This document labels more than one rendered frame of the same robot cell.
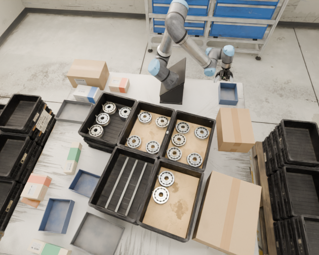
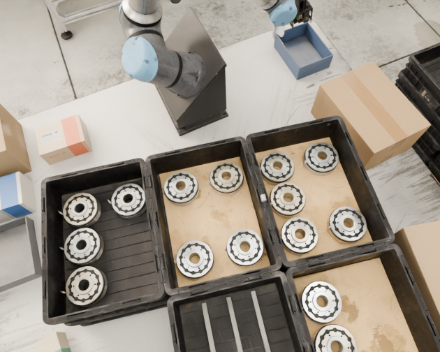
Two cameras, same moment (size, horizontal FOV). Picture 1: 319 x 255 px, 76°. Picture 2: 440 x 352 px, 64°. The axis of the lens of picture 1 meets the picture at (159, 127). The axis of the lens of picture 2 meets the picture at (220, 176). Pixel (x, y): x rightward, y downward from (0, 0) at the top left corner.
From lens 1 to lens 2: 0.58 m
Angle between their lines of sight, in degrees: 15
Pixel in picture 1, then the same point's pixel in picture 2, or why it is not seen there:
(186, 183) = (364, 285)
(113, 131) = (127, 261)
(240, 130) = (388, 113)
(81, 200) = not seen: outside the picture
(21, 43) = not seen: outside the picture
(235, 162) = (401, 180)
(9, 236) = not seen: outside the picture
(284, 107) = (366, 35)
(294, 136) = (439, 77)
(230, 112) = (345, 85)
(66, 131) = (0, 322)
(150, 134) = (218, 220)
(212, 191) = (435, 273)
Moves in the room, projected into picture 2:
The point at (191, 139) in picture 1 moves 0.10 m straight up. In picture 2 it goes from (309, 183) to (316, 168)
